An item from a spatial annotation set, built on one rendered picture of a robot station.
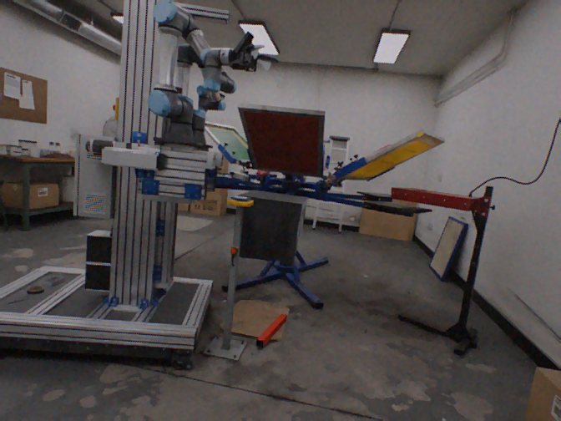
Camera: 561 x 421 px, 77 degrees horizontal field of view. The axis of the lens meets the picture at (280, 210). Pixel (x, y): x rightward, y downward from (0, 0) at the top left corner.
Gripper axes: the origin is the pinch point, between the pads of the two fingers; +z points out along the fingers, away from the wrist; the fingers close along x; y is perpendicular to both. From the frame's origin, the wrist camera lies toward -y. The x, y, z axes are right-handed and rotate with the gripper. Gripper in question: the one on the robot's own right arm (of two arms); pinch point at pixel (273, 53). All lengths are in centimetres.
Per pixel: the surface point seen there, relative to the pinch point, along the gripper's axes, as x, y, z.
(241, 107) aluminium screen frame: -66, 6, -48
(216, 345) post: -58, 160, -34
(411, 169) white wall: -555, -40, 51
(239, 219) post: -47, 78, -27
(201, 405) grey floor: -10, 168, -12
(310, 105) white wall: -500, -130, -147
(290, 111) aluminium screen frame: -73, 5, -16
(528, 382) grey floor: -130, 151, 154
